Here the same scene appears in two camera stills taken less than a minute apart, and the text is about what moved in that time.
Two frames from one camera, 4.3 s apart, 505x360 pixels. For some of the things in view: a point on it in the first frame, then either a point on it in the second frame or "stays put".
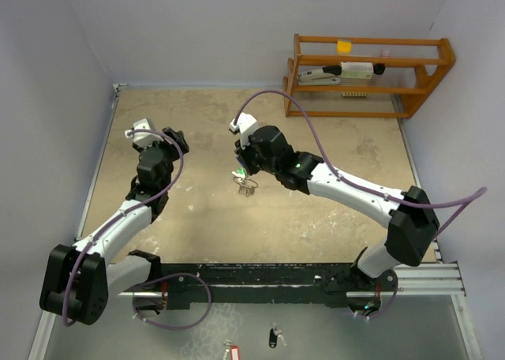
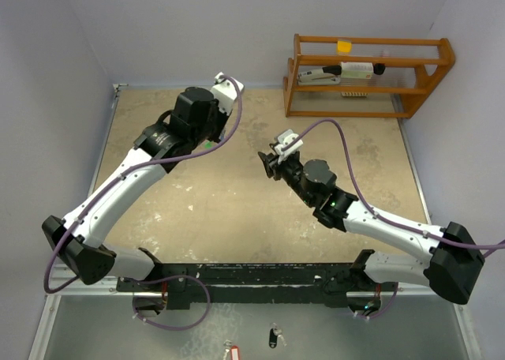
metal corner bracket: (116, 88) stays put
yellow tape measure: (344, 46) stays put
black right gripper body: (253, 162) → (291, 170)
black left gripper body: (171, 153) → (214, 129)
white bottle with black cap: (357, 70) stays put
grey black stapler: (323, 76) stays put
